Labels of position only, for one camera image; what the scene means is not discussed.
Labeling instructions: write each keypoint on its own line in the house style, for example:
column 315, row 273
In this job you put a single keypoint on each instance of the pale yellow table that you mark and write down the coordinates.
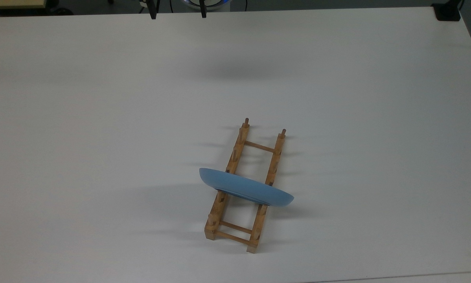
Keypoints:
column 11, row 3

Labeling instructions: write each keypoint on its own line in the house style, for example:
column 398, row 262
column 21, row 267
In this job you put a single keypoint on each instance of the wooden plate rack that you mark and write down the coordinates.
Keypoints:
column 235, row 151

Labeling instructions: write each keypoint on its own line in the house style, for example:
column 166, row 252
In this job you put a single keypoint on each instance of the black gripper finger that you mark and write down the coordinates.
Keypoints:
column 153, row 9
column 203, row 8

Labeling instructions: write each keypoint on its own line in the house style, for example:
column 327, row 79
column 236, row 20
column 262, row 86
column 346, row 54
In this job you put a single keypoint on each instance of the black table clamp block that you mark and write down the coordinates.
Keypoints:
column 448, row 11

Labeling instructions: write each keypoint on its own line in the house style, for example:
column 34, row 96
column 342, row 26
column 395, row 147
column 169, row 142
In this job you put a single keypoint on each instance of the blue round plate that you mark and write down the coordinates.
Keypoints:
column 247, row 188

